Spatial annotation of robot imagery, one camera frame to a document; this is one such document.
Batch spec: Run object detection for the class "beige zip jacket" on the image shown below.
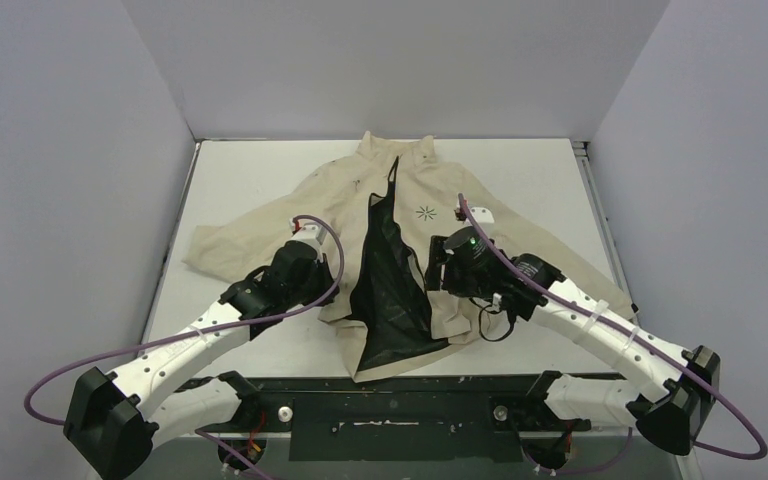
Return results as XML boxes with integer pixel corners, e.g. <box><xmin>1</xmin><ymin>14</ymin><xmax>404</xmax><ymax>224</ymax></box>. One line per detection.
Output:
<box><xmin>185</xmin><ymin>134</ymin><xmax>632</xmax><ymax>382</ymax></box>

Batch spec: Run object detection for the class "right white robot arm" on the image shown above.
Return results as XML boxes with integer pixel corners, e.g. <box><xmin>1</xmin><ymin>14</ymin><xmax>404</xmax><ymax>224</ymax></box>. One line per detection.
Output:
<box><xmin>426</xmin><ymin>226</ymin><xmax>721</xmax><ymax>456</ymax></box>

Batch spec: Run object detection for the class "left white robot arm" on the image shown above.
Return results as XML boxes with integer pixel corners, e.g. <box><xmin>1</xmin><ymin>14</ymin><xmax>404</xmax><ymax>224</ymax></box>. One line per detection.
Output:
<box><xmin>63</xmin><ymin>224</ymin><xmax>338</xmax><ymax>479</ymax></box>

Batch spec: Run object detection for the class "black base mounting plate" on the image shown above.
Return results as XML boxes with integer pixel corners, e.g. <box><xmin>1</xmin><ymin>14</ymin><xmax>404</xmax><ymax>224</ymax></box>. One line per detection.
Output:
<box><xmin>207</xmin><ymin>374</ymin><xmax>592</xmax><ymax>463</ymax></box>

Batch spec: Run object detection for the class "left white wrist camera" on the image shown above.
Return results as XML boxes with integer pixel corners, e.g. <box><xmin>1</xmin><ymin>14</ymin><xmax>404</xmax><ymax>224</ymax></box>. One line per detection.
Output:
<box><xmin>290</xmin><ymin>221</ymin><xmax>327</xmax><ymax>257</ymax></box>

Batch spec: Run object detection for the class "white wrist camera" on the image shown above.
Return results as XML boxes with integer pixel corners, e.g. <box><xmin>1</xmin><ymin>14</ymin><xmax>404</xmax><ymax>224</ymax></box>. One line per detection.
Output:
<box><xmin>454</xmin><ymin>205</ymin><xmax>495</xmax><ymax>233</ymax></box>
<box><xmin>290</xmin><ymin>221</ymin><xmax>327</xmax><ymax>257</ymax></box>

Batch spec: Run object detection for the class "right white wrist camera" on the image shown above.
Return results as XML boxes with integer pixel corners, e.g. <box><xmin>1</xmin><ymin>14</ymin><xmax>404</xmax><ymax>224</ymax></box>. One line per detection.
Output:
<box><xmin>454</xmin><ymin>205</ymin><xmax>495</xmax><ymax>233</ymax></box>

